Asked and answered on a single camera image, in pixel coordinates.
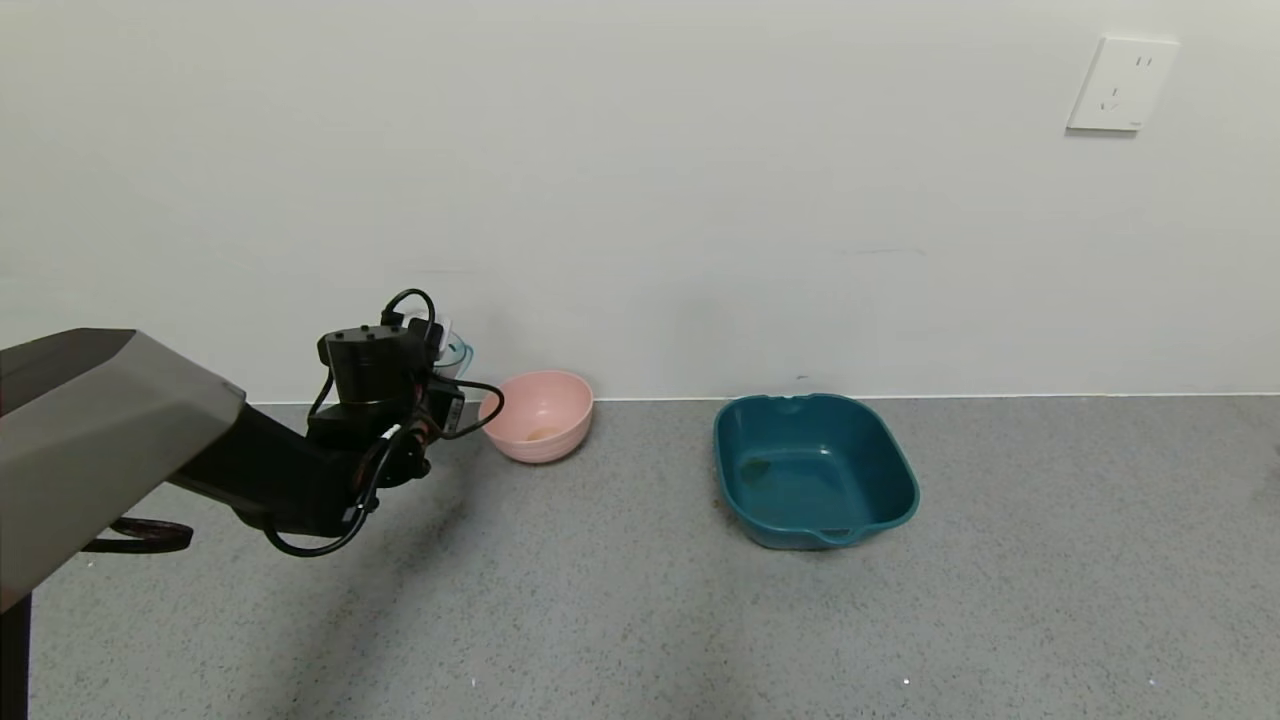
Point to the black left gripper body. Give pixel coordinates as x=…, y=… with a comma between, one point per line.
x=447, y=408

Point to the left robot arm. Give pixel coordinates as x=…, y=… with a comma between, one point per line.
x=100, y=440

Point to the pink bowl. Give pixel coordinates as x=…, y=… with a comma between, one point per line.
x=540, y=420

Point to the teal plastic basin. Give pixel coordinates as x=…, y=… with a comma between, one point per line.
x=815, y=480

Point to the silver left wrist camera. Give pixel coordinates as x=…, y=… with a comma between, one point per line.
x=442, y=335

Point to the white wall socket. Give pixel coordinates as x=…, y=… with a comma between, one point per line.
x=1120, y=85

